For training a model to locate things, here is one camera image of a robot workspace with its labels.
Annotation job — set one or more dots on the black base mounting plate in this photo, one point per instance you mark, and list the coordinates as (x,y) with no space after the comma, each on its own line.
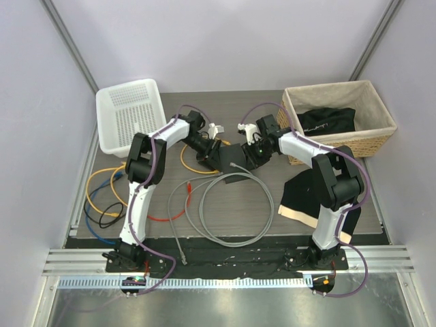
(223,263)

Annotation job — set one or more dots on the black network switch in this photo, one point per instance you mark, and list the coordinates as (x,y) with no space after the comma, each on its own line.
(232,154)

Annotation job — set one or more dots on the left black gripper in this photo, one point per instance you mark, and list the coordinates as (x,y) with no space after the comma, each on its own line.
(214,154)

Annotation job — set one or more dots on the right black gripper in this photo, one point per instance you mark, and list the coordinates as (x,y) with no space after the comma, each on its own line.
(253,161)

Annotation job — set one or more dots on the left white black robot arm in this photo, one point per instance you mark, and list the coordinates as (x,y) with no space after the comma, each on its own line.
(145,168)

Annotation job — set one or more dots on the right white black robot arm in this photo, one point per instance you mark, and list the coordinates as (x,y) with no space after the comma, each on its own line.
(337,180)

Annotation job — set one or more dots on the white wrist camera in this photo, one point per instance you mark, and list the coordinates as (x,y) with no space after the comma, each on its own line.
(214,130)
(250,131)

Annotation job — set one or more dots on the wicker basket with liner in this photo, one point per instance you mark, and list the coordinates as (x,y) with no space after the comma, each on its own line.
(373,122)

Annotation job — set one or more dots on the aluminium frame rail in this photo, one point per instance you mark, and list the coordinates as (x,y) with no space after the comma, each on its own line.
(81,268)

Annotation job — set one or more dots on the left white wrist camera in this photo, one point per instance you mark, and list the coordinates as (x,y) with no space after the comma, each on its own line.
(214,130)

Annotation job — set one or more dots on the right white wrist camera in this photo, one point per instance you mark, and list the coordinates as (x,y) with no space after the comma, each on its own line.
(250,131)

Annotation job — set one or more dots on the black cloth with beige stripe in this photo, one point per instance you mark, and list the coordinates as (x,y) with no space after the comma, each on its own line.
(300,204)

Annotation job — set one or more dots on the black cloth in basket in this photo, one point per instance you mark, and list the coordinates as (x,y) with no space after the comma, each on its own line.
(325,121)

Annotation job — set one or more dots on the white perforated plastic basket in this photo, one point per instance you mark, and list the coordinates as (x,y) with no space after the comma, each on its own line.
(124,110)

